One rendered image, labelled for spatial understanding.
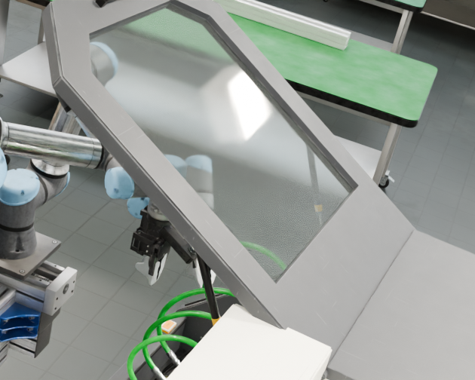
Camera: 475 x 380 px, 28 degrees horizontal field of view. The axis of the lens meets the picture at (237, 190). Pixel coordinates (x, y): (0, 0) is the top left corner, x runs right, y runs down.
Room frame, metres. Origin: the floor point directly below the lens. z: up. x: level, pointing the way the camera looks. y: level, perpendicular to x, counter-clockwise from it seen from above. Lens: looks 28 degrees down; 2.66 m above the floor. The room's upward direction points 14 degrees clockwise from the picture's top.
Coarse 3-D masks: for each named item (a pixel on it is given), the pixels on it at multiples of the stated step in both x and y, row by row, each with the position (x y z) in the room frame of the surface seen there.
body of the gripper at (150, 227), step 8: (144, 208) 2.06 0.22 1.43; (144, 216) 2.04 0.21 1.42; (144, 224) 2.04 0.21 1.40; (152, 224) 2.04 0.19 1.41; (160, 224) 2.01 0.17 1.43; (168, 224) 2.02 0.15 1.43; (136, 232) 2.04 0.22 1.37; (144, 232) 2.04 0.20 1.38; (152, 232) 2.04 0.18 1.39; (136, 240) 2.04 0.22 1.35; (144, 240) 2.02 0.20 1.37; (152, 240) 2.02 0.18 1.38; (160, 240) 2.03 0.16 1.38; (136, 248) 2.02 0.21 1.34; (144, 248) 2.02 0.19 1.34; (152, 248) 2.01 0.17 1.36; (160, 248) 2.01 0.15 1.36; (168, 248) 2.06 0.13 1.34; (160, 256) 2.02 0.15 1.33
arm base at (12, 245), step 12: (0, 228) 2.27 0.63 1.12; (12, 228) 2.27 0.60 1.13; (24, 228) 2.29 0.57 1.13; (0, 240) 2.26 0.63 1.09; (12, 240) 2.27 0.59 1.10; (24, 240) 2.29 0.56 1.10; (36, 240) 2.34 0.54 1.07; (0, 252) 2.25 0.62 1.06; (12, 252) 2.26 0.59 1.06; (24, 252) 2.28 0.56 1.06
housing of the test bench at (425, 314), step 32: (416, 256) 2.05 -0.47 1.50; (448, 256) 2.09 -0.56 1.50; (384, 288) 1.87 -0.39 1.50; (416, 288) 1.91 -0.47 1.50; (448, 288) 1.94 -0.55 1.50; (384, 320) 1.74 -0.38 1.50; (416, 320) 1.77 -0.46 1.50; (448, 320) 1.80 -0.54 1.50; (352, 352) 1.60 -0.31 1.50; (384, 352) 1.62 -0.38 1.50; (416, 352) 1.65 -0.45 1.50; (448, 352) 1.68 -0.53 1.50
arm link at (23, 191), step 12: (12, 180) 2.31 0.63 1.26; (24, 180) 2.33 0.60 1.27; (36, 180) 2.34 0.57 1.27; (0, 192) 2.28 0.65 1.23; (12, 192) 2.27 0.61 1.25; (24, 192) 2.28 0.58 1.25; (36, 192) 2.32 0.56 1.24; (0, 204) 2.28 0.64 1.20; (12, 204) 2.27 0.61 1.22; (24, 204) 2.28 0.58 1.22; (36, 204) 2.33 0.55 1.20; (0, 216) 2.27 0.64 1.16; (12, 216) 2.27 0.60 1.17; (24, 216) 2.28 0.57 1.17
